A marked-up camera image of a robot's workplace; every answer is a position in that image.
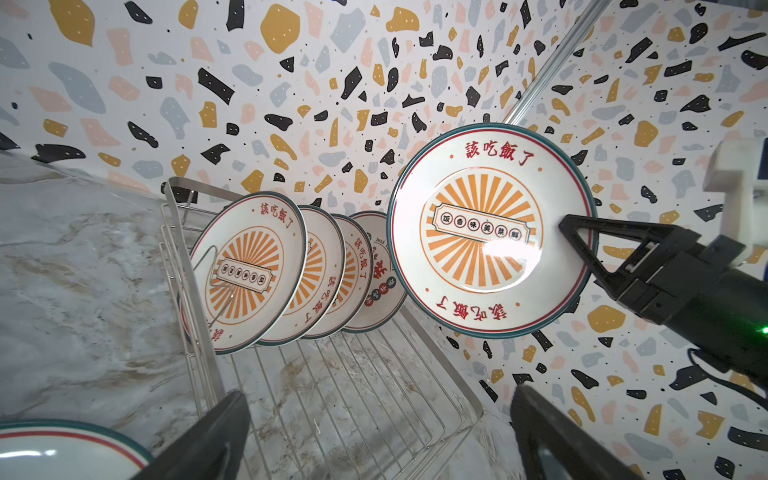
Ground orange sunburst plate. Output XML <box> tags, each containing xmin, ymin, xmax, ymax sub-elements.
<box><xmin>190</xmin><ymin>191</ymin><xmax>308</xmax><ymax>355</ymax></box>

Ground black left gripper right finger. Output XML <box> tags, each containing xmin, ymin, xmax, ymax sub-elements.
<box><xmin>510</xmin><ymin>384</ymin><xmax>639</xmax><ymax>479</ymax></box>

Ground white plate red characters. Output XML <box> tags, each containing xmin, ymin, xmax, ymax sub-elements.
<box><xmin>1</xmin><ymin>419</ymin><xmax>154</xmax><ymax>479</ymax></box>

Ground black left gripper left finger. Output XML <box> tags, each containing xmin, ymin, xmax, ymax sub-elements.
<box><xmin>134</xmin><ymin>390</ymin><xmax>251</xmax><ymax>479</ymax></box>

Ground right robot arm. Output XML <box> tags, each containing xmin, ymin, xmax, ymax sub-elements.
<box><xmin>559</xmin><ymin>214</ymin><xmax>767</xmax><ymax>389</ymax></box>

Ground patterned plate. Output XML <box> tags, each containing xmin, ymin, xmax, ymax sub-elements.
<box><xmin>386</xmin><ymin>123</ymin><xmax>597</xmax><ymax>339</ymax></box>

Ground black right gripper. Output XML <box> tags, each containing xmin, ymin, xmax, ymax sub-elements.
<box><xmin>559</xmin><ymin>214</ymin><xmax>746</xmax><ymax>324</ymax></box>

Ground white plate red rim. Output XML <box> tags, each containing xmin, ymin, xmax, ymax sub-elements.
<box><xmin>257</xmin><ymin>205</ymin><xmax>345</xmax><ymax>346</ymax></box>

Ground wire dish rack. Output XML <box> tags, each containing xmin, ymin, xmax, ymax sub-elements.
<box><xmin>160</xmin><ymin>177</ymin><xmax>484</xmax><ymax>479</ymax></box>

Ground patterned plate rack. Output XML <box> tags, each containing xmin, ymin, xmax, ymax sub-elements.
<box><xmin>343</xmin><ymin>210</ymin><xmax>406</xmax><ymax>334</ymax></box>

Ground aluminium corner post right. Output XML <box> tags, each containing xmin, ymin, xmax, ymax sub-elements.
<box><xmin>503</xmin><ymin>0</ymin><xmax>611</xmax><ymax>125</ymax></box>

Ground sunburst plate in rack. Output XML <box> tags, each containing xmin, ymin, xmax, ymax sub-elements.
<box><xmin>303</xmin><ymin>214</ymin><xmax>373</xmax><ymax>340</ymax></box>

